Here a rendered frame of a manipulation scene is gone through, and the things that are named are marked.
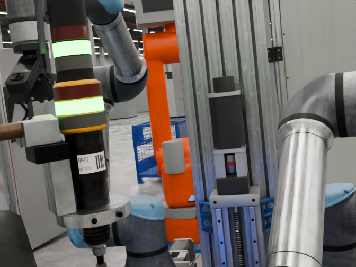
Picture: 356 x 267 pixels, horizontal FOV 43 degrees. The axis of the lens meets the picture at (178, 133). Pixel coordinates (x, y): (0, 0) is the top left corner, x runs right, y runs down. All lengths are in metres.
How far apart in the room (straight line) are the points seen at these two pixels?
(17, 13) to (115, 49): 0.29
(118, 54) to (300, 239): 0.73
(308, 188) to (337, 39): 1.61
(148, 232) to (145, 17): 3.33
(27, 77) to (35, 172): 4.14
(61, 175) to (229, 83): 0.87
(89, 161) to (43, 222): 4.74
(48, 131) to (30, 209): 4.59
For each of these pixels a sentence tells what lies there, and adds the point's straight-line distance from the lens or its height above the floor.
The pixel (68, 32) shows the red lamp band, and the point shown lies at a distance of 0.42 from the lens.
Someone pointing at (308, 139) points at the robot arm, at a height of 1.45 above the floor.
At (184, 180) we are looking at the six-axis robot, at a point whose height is 0.65.
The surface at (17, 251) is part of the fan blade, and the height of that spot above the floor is 1.40.
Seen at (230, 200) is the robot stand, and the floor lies 1.24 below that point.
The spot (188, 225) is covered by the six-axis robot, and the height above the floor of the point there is 0.22.
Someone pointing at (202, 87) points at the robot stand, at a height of 1.55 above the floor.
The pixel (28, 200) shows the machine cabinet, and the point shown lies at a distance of 4.97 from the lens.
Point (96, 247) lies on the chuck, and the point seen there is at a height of 1.42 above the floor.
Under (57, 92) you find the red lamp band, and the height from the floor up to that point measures 1.57.
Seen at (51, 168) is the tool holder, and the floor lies 1.51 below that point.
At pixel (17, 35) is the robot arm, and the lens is 0.99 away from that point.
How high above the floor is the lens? 1.57
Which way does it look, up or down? 6 degrees down
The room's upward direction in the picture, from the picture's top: 6 degrees counter-clockwise
